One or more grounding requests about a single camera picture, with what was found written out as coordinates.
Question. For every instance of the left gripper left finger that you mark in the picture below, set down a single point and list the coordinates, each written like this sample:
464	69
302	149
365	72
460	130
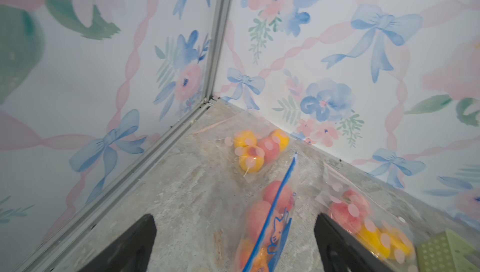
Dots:
131	252

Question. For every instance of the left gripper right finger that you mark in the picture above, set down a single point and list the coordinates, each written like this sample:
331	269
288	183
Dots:
341	252

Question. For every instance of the yellow peach with leaf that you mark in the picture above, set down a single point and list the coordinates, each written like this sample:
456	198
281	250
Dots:
372	241

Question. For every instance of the pink zipper clear bag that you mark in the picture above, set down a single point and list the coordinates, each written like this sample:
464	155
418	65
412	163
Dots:
231	134
335	184

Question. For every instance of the blue zipper clear bag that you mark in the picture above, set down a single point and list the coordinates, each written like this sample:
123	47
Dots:
282	195

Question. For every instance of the orange peach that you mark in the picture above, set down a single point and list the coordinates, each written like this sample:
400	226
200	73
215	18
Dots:
243	254

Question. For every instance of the green plastic basket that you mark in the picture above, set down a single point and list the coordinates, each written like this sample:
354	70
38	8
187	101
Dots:
447	252

